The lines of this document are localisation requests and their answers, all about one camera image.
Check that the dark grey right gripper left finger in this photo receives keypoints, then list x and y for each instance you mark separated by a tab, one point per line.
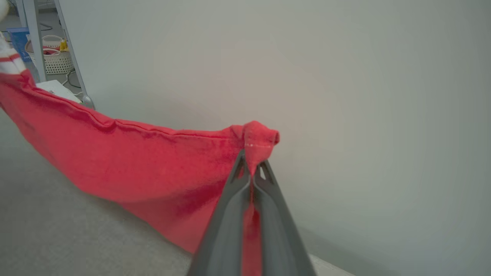
226	230

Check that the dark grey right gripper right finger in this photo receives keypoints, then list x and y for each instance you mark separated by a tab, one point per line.
280	237

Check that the red and white garment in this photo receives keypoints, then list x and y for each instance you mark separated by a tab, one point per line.
134	165

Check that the white partition panel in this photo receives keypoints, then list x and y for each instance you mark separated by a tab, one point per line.
345	115

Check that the white perforated laundry basket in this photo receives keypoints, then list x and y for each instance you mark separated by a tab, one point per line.
57	63

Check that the grey metal partition stand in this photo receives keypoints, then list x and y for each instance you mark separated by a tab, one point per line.
34	38

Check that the blue box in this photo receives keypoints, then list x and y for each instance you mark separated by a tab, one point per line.
19	40

